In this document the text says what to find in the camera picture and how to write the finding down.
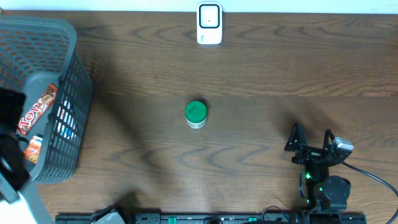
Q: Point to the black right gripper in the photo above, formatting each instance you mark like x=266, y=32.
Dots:
x=310, y=153

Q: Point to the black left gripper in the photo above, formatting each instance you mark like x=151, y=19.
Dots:
x=12, y=99

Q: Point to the red Top chocolate bar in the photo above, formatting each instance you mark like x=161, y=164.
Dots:
x=37, y=109

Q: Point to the orange snack packet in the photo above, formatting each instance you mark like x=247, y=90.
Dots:
x=32, y=151

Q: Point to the white Panadol medicine box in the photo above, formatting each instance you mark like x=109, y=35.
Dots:
x=67, y=126

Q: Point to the green lid jar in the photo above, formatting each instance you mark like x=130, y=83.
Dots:
x=196, y=114

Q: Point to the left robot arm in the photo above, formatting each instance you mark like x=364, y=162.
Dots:
x=20, y=199

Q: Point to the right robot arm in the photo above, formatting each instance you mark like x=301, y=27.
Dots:
x=324, y=192

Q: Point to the white barcode scanner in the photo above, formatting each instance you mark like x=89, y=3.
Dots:
x=209, y=23

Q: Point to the grey plastic basket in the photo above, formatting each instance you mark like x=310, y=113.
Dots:
x=36, y=52

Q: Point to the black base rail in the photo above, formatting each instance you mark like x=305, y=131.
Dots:
x=273, y=217

